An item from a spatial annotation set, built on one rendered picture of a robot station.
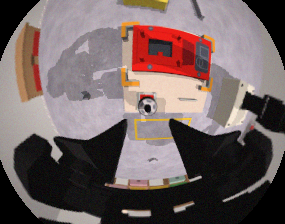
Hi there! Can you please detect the yellow block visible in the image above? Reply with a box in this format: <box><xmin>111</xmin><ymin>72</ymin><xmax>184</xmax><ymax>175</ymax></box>
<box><xmin>123</xmin><ymin>0</ymin><xmax>167</xmax><ymax>10</ymax></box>

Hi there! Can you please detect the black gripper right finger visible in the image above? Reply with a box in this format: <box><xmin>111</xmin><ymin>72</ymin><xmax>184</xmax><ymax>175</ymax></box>
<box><xmin>169</xmin><ymin>119</ymin><xmax>240</xmax><ymax>180</ymax></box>

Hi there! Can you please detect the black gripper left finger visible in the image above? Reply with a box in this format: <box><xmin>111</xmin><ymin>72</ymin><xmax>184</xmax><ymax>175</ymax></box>
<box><xmin>53</xmin><ymin>119</ymin><xmax>127</xmax><ymax>185</ymax></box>

